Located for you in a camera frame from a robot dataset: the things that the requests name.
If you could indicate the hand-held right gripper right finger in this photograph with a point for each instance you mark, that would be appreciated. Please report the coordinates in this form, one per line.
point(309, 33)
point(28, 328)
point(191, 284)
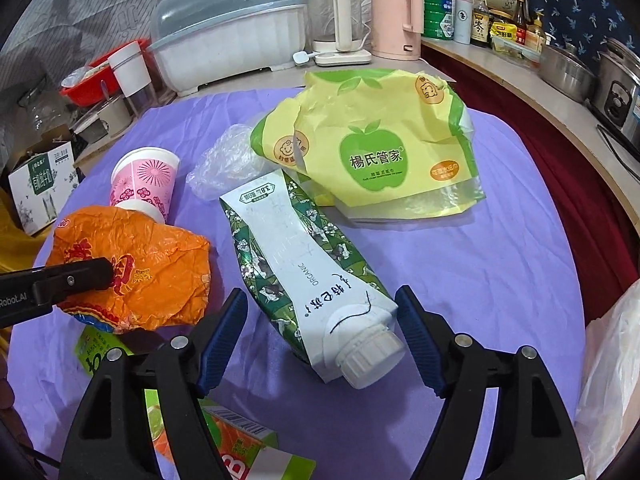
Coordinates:
point(420, 340)

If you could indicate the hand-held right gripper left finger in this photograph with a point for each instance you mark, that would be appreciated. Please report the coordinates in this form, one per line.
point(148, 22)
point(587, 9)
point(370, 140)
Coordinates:
point(225, 340)

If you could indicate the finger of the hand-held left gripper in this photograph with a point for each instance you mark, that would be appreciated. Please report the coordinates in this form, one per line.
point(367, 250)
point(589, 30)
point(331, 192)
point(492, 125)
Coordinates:
point(85, 275)

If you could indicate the orange snack bag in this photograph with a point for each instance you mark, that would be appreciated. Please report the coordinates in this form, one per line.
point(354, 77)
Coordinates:
point(150, 270)

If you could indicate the white green milk carton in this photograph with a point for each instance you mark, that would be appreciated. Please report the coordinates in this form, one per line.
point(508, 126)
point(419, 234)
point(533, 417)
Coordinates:
point(295, 270)

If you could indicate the bin with white bag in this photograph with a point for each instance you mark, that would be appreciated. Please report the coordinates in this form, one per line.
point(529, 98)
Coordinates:
point(615, 370)

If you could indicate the green packet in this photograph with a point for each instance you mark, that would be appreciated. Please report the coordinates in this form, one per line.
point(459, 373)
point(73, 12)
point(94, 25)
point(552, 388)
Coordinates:
point(95, 347)

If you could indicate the purple cloth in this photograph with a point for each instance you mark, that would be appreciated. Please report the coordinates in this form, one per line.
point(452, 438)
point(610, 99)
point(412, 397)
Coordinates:
point(475, 270)

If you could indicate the cardboard box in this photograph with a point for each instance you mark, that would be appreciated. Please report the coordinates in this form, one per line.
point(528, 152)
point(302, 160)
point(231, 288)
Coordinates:
point(40, 190)

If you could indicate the green orange juice carton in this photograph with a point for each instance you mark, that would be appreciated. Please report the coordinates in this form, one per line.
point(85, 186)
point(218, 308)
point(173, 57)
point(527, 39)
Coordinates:
point(240, 445)

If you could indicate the beige small pot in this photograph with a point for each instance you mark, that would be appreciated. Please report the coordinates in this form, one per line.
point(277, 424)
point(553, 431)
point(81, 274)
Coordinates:
point(110, 120)

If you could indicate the clear glass pitcher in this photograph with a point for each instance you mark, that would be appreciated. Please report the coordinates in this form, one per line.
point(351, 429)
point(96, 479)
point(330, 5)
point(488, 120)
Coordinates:
point(42, 112)

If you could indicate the clear plastic bag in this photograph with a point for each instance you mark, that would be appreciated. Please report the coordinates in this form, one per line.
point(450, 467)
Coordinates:
point(215, 165)

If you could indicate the red plastic basin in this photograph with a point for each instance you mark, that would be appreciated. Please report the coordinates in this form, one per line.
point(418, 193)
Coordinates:
point(80, 95)

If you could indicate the yellow green apple bag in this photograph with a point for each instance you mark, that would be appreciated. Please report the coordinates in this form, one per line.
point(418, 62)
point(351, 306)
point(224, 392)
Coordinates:
point(375, 160)

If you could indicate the red cloth curtain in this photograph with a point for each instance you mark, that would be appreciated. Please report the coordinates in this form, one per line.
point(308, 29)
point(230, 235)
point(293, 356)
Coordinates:
point(575, 200)

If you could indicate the white dish rack with lid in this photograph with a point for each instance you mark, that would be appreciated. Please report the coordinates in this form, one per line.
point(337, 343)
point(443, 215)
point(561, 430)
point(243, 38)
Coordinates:
point(225, 60)

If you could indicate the grey plastic sheet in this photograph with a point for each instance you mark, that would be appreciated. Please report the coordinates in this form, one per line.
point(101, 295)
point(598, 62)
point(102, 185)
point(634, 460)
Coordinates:
point(75, 10)

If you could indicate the white power plug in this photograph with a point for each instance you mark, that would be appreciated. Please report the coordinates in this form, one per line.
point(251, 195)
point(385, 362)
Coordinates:
point(302, 58)

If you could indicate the small steel pot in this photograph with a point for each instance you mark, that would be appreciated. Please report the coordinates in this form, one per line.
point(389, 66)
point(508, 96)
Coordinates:
point(565, 75)

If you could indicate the clear food container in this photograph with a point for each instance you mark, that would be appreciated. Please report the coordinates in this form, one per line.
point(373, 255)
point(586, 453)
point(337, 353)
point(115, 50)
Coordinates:
point(515, 52)

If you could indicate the steel rice cooker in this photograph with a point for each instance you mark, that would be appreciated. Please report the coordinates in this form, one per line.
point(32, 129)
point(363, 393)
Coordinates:
point(620, 95)

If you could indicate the yellow packet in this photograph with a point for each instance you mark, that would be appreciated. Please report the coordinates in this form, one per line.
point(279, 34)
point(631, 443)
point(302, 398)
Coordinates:
point(502, 31)

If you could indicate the sauce bottle white label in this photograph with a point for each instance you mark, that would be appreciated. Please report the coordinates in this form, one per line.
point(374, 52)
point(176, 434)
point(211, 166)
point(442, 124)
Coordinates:
point(480, 25)

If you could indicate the pink electric kettle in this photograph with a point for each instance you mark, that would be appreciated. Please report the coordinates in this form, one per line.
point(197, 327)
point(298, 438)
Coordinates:
point(390, 20)

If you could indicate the white thermos bottle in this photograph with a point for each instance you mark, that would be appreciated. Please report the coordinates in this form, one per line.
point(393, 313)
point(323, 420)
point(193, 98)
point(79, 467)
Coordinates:
point(463, 17)

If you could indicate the green tin can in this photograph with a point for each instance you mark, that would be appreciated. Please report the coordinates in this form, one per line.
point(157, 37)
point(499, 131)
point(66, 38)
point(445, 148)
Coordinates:
point(437, 15)

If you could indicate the yellow bottle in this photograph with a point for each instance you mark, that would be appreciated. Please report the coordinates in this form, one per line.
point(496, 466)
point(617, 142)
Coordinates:
point(535, 35)

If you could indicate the dark glass bottle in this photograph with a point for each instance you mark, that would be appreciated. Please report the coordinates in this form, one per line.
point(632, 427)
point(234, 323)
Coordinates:
point(520, 20)

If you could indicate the blue printed cloth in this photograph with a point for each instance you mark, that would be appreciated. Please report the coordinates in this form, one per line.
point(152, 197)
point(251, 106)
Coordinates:
point(575, 0)

